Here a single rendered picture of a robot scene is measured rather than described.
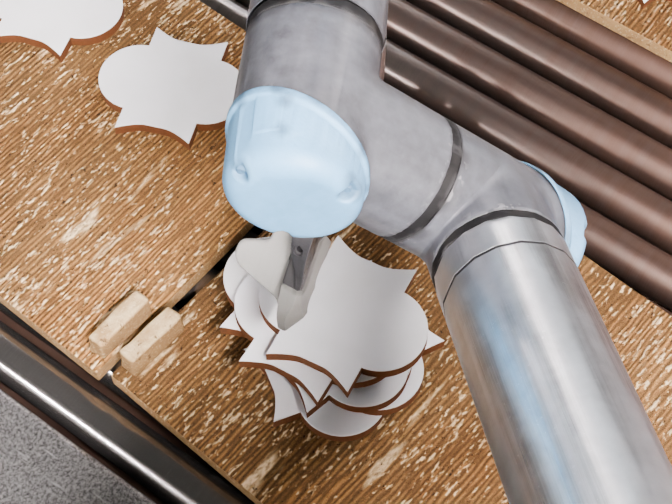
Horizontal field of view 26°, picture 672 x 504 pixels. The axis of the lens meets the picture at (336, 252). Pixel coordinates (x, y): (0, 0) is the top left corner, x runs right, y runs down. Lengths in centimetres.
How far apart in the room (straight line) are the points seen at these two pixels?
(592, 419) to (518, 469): 4
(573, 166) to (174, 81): 37
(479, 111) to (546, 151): 7
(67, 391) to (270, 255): 29
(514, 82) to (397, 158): 64
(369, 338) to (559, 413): 47
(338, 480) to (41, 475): 24
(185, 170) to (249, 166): 59
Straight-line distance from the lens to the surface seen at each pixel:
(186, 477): 119
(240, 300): 115
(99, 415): 122
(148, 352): 120
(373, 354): 111
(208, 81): 135
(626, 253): 130
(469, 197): 78
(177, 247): 126
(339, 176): 72
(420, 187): 77
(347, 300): 114
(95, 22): 141
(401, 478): 116
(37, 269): 127
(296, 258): 97
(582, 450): 65
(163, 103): 134
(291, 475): 116
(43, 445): 122
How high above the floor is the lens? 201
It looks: 59 degrees down
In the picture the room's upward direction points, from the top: straight up
